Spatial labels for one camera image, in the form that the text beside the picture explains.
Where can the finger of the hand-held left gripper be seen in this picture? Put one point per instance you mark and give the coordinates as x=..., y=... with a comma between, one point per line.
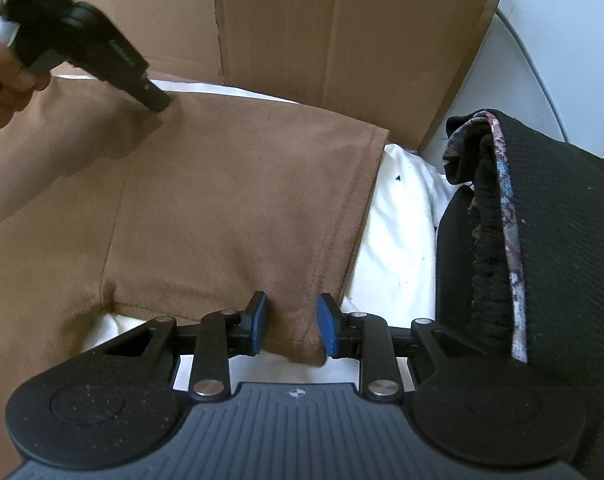
x=156, y=100

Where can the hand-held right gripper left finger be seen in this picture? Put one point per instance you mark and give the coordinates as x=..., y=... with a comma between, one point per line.
x=257, y=325

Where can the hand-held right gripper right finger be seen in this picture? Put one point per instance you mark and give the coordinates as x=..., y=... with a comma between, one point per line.
x=330, y=325

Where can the brown printed t-shirt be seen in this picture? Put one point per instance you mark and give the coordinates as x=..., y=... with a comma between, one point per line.
x=206, y=200

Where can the person's left hand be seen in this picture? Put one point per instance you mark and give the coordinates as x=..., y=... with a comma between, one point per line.
x=1, y=60

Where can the white printed bed sheet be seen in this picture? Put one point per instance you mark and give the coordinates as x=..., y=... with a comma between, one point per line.
x=397, y=240

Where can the brown cardboard sheet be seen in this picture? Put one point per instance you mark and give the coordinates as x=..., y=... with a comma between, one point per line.
x=332, y=25

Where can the dark patterned garment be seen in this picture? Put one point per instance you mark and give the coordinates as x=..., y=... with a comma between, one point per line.
x=504, y=200

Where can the white furniture panel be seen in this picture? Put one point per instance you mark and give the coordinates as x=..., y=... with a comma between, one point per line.
x=557, y=35

